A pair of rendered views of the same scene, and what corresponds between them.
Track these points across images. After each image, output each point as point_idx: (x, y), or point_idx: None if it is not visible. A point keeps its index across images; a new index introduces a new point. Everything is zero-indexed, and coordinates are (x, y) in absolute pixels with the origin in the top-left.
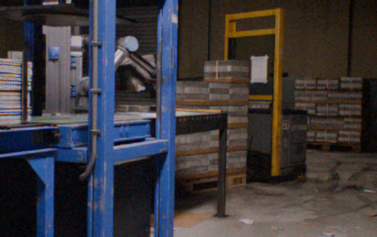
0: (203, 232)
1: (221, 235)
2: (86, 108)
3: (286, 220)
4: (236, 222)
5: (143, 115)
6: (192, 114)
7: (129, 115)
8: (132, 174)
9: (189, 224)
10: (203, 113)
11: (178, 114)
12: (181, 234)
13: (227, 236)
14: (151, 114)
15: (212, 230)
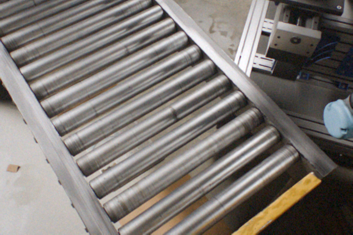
0: (75, 212)
1: (43, 226)
2: None
3: None
4: None
5: None
6: (28, 93)
7: None
8: None
9: (130, 219)
10: (156, 213)
11: (39, 62)
12: (87, 177)
13: (33, 233)
14: (61, 13)
15: (74, 231)
